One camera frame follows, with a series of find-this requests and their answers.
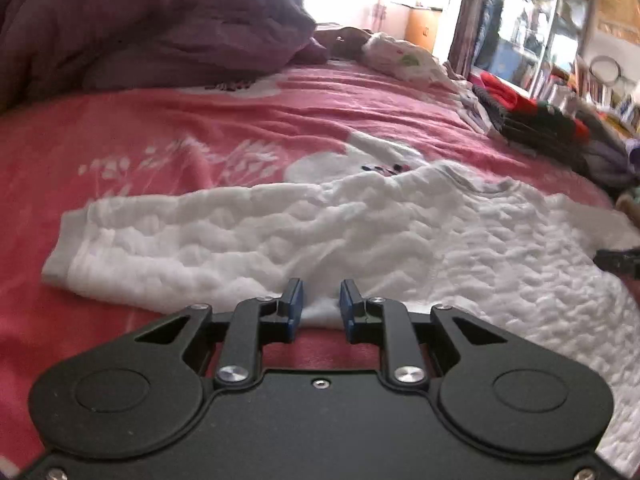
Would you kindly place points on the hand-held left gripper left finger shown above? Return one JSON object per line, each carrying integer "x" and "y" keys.
{"x": 297, "y": 305}

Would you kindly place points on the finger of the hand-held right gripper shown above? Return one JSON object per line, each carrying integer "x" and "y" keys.
{"x": 620, "y": 262}

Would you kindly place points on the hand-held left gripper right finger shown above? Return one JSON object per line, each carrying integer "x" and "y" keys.
{"x": 346, "y": 310}

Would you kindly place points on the white quilted baby garment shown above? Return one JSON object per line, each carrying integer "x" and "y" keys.
{"x": 400, "y": 230}

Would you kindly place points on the grey clothes pile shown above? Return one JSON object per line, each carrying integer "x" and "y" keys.
{"x": 610, "y": 155}

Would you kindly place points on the row of books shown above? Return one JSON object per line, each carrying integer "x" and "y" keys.
{"x": 595, "y": 92}

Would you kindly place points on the red and green knit garment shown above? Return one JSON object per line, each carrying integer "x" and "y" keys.
{"x": 525, "y": 105}

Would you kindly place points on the round mirror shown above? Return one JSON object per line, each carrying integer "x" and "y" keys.
{"x": 606, "y": 70}

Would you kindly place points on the pink floral blanket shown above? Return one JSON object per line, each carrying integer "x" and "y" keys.
{"x": 175, "y": 130}

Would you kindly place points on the glass display cabinet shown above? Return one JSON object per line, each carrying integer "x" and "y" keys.
{"x": 535, "y": 25}

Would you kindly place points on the white clothing with green print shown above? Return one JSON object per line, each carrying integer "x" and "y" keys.
{"x": 400, "y": 57}

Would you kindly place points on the mauve cloth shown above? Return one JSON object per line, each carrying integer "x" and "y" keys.
{"x": 342, "y": 42}

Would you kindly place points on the pink patterned curtain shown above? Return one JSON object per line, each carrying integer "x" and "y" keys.
{"x": 475, "y": 15}

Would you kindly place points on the orange cabinet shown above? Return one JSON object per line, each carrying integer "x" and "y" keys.
{"x": 422, "y": 30}

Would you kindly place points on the purple duvet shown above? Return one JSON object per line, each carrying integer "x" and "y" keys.
{"x": 150, "y": 20}

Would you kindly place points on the wall poster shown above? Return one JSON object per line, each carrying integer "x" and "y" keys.
{"x": 620, "y": 5}

